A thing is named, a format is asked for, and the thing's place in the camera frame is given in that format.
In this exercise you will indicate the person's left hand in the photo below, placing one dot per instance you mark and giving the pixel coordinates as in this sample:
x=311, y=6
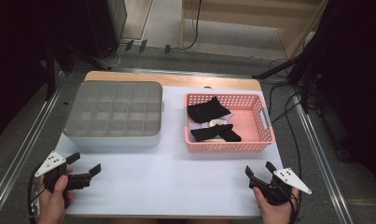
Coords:
x=53, y=205

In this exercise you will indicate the black cabinet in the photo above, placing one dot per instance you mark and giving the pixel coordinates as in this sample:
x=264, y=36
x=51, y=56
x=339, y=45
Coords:
x=98, y=25

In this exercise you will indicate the light wooden shelf unit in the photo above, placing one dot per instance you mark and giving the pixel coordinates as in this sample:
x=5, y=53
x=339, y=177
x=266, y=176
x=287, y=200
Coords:
x=238, y=18

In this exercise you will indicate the light wooden panel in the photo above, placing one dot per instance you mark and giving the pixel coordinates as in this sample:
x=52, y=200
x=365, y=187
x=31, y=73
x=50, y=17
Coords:
x=136, y=15

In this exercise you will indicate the clear grey box lid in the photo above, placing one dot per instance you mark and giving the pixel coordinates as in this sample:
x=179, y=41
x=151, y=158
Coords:
x=114, y=109

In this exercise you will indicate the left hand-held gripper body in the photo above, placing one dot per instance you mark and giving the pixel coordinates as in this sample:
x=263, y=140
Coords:
x=52, y=162

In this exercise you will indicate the pink perforated basket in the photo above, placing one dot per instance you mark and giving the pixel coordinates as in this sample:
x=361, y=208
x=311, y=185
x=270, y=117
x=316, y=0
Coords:
x=251, y=124

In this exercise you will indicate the black stand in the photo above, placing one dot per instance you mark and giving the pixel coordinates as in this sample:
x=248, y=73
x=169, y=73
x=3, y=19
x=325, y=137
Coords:
x=279, y=69
x=50, y=71

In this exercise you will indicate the grey divided storage box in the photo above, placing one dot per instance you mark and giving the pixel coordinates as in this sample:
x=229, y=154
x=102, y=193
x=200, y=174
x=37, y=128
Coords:
x=114, y=141

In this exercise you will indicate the dark curtain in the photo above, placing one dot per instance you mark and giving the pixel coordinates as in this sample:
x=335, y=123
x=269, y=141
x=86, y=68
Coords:
x=14, y=62
x=356, y=93

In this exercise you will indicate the metal floor rail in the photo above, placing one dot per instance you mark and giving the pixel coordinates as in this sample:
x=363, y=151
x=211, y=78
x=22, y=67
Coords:
x=319, y=161
x=176, y=72
x=20, y=152

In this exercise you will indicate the person's right hand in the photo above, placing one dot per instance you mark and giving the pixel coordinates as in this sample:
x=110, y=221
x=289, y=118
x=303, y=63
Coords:
x=272, y=214

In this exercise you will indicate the black sock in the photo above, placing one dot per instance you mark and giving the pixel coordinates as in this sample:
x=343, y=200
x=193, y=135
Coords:
x=206, y=110
x=210, y=132

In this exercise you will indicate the black plug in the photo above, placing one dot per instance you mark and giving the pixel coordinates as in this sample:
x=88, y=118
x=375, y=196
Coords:
x=167, y=48
x=142, y=45
x=129, y=45

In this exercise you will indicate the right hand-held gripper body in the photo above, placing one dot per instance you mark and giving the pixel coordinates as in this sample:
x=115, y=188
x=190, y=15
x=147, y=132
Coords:
x=293, y=180

